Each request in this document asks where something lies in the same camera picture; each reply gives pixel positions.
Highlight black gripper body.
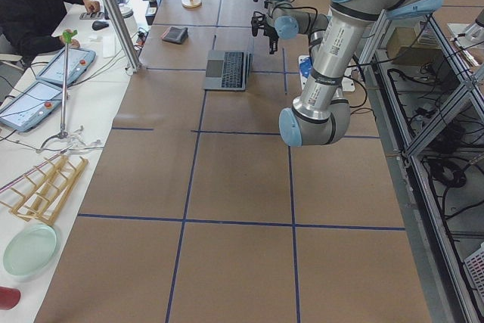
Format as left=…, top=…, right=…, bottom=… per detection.
left=263, top=23, right=279, bottom=46

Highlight grey laptop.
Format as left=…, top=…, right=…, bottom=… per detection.
left=203, top=50, right=253, bottom=92

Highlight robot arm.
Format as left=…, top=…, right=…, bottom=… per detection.
left=279, top=0, right=444, bottom=147
left=252, top=0, right=329, bottom=54

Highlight person's hand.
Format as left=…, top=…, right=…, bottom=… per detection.
left=82, top=0, right=101, bottom=14

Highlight folded grey pink cloth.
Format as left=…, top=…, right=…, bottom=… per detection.
left=161, top=26, right=188, bottom=45

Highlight black computer mouse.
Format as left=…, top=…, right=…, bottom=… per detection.
left=92, top=20, right=109, bottom=31

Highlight upper teach pendant tablet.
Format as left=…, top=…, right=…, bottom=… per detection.
left=36, top=47, right=97, bottom=88

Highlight teach pendant tablet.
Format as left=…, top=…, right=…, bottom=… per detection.
left=1, top=81, right=62, bottom=132
left=36, top=47, right=97, bottom=88

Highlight person in black sweater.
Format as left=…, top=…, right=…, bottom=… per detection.
left=1, top=0, right=84, bottom=57

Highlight lower teach pendant tablet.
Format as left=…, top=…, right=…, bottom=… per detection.
left=1, top=81, right=62, bottom=132

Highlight wooden dish rack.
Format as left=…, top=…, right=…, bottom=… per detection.
left=1, top=154, right=88, bottom=226

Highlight green glass plate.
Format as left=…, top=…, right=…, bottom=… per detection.
left=2, top=224, right=57, bottom=278

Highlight red cup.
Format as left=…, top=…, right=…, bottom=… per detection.
left=0, top=286, right=21, bottom=310

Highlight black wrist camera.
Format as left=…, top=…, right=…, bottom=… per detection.
left=250, top=11, right=265, bottom=37

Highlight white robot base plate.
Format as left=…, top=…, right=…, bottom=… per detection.
left=298, top=54, right=356, bottom=93

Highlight aluminium frame post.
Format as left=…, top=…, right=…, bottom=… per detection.
left=103, top=0, right=141, bottom=73

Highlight aluminium side frame rack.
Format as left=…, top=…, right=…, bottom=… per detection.
left=358, top=5, right=483, bottom=322

